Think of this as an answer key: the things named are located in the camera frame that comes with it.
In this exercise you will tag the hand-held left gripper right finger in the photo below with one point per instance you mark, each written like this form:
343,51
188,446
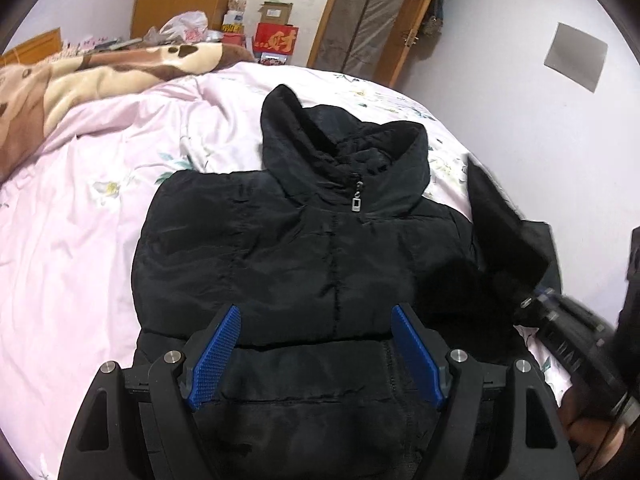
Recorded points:
417,355

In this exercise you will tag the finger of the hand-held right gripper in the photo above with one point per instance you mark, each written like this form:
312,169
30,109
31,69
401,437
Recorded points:
537,305

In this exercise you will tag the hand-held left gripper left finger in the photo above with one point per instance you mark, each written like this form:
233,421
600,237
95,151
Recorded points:
215,355

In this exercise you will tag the black padded jacket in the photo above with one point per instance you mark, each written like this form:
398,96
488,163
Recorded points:
300,260

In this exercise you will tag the person's right hand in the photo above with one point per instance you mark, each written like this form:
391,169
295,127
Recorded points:
587,435

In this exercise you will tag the pink floral bed cover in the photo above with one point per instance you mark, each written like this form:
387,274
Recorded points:
75,235

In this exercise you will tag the brown printed blanket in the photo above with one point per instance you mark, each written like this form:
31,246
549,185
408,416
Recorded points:
100,75

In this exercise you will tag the bags hanging on door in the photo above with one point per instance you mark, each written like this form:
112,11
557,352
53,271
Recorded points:
436,15

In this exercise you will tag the red gift box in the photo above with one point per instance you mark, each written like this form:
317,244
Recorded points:
275,39

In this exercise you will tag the cluttered bedside table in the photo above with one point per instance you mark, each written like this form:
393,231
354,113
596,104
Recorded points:
105,44

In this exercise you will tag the white plastic bag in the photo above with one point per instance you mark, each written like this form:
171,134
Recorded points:
182,25

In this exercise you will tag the grey mesh door curtain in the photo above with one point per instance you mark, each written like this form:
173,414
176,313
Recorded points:
365,15

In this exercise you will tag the brown cardboard box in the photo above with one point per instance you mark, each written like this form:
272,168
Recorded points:
276,12

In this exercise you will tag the clear snack bag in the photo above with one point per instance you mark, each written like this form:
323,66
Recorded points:
235,7

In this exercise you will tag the wooden framed door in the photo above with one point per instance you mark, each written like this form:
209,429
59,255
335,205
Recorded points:
327,10

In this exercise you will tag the wooden headboard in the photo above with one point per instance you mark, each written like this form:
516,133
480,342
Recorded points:
30,47

